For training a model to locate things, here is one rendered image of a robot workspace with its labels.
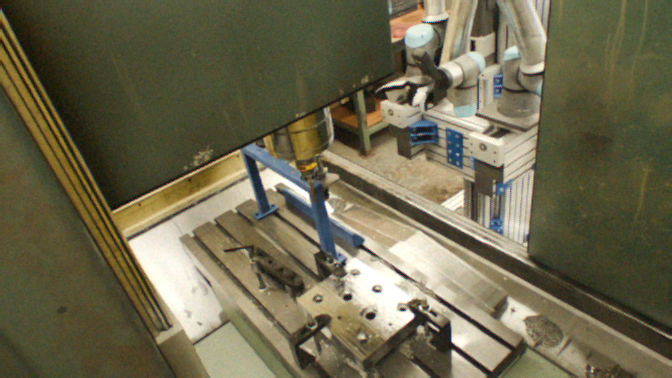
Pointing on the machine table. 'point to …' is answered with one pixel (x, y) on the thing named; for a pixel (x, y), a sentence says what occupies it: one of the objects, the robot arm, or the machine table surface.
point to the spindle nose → (302, 138)
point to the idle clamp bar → (279, 271)
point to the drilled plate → (342, 305)
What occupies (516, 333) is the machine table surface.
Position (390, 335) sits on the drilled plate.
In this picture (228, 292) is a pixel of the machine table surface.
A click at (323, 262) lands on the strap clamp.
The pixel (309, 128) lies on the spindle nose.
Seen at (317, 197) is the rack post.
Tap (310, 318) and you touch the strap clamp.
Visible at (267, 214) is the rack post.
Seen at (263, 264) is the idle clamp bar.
